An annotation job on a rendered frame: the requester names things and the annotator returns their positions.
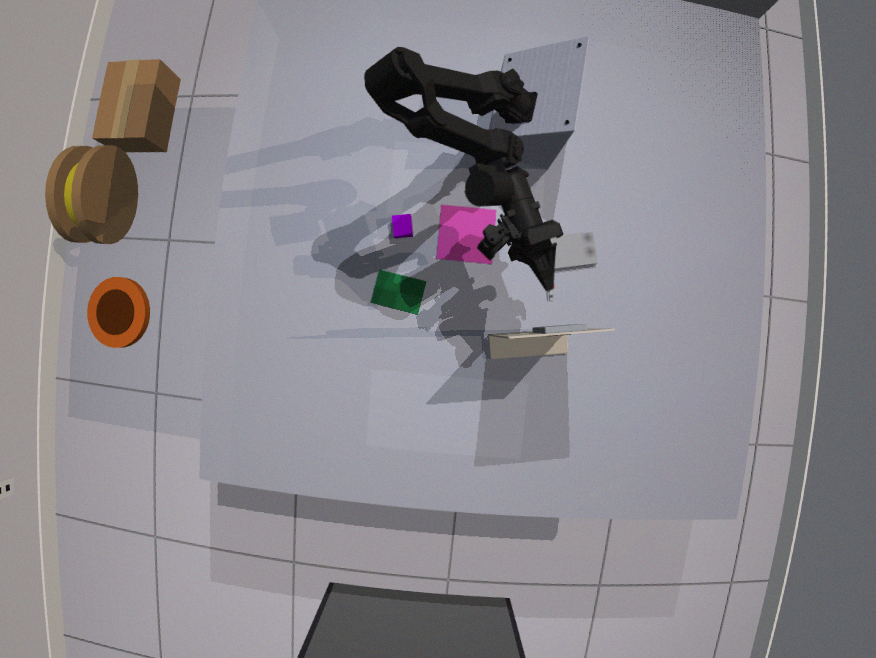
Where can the beige panel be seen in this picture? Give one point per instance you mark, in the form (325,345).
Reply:
(547,340)

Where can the magenta translucent square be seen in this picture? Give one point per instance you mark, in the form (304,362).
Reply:
(460,233)

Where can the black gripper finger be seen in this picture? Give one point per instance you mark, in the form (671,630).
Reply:
(521,259)
(543,260)

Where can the purple cube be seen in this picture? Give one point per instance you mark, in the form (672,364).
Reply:
(402,226)

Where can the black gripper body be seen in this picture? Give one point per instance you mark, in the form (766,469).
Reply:
(534,233)

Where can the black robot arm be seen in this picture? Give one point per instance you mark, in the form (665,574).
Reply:
(402,73)

